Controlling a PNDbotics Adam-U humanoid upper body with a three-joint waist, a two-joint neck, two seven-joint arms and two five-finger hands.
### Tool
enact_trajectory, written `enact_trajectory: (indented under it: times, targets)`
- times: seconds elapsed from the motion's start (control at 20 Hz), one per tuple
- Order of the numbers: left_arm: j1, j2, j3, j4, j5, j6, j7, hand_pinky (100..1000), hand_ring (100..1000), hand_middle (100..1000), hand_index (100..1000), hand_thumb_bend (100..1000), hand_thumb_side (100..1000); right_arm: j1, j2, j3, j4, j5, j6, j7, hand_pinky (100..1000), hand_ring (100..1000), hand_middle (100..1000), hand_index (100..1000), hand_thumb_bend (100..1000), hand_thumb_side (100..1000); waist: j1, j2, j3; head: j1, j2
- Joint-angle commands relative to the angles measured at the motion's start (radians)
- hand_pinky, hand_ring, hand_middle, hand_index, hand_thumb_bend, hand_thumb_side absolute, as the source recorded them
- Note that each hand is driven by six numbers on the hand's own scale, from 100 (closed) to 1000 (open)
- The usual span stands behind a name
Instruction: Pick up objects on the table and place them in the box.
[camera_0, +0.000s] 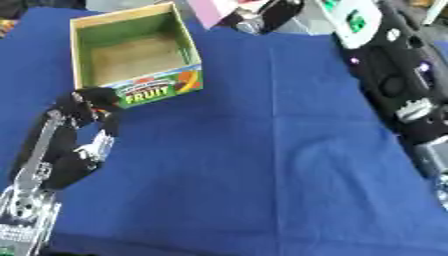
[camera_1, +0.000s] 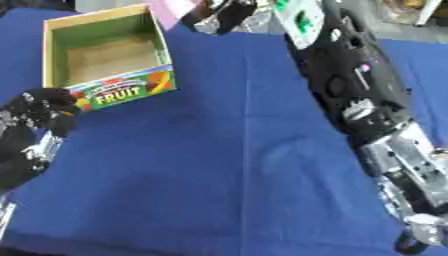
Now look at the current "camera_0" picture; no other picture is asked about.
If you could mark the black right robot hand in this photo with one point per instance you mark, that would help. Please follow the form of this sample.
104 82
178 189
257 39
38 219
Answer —
280 13

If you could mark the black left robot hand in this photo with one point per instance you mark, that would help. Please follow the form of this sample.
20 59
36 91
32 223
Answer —
65 156

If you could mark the black and silver right robot arm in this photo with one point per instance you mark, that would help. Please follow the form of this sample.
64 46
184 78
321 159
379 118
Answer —
396 73

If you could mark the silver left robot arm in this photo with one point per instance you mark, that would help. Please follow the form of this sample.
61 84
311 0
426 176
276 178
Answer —
26 216

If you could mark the pink box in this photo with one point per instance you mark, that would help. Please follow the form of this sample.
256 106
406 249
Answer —
211 10

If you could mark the tan cardboard box green inside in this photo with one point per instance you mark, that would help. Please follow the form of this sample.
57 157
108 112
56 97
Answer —
137 56

